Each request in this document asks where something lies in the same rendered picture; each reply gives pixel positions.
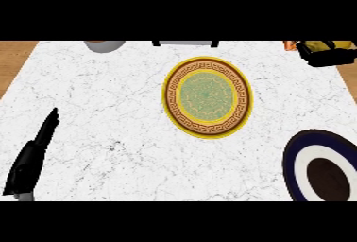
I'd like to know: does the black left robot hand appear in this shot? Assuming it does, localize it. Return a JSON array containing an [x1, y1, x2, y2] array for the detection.
[[2, 107, 62, 197]]

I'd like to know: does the yellow brown patterned plate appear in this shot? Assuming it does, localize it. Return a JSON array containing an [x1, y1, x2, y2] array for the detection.
[[161, 56, 256, 140]]

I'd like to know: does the navy white brown plate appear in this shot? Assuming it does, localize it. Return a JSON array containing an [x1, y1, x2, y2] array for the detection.
[[282, 129, 357, 202]]

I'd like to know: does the grey round pot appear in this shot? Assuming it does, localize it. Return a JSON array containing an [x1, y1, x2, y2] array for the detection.
[[83, 40, 127, 54]]

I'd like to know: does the orange object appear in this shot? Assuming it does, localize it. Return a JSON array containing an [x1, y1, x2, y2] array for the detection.
[[284, 40, 298, 52]]

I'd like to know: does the black yellow object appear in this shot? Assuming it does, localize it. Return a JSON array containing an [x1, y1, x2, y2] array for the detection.
[[295, 40, 357, 68]]

